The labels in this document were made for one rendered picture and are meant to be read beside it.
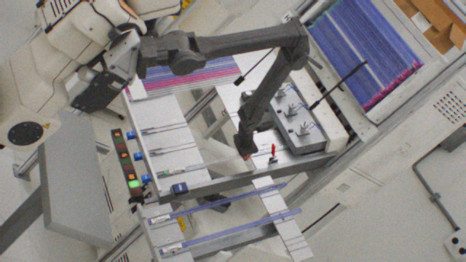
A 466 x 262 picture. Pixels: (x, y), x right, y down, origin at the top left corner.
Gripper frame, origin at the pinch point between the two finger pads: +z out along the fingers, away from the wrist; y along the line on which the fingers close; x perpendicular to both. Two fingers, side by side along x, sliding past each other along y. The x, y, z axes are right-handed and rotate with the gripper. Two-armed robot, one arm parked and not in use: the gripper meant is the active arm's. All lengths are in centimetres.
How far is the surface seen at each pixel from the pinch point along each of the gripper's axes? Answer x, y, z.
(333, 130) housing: -34.7, -3.4, -5.4
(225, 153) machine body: -10, 50, 62
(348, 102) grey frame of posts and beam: -43.7, 3.3, -11.3
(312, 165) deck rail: -23.6, -10.1, 3.4
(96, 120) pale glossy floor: 46, 124, 95
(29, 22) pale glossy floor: 70, 198, 71
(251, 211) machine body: -9, 12, 60
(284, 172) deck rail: -12.0, -10.1, 2.5
